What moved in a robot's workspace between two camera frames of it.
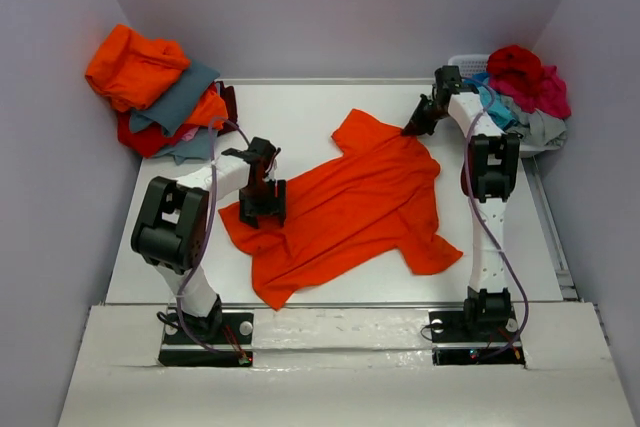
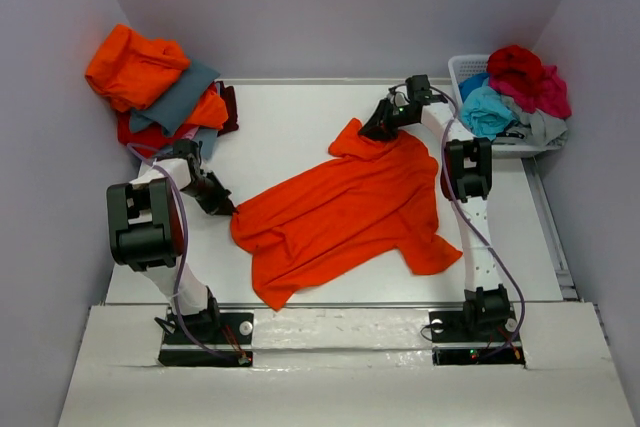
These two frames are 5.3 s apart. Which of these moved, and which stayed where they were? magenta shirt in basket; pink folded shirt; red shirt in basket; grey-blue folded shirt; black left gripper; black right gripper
Moved: black right gripper; black left gripper
Stayed: grey-blue folded shirt; pink folded shirt; magenta shirt in basket; red shirt in basket
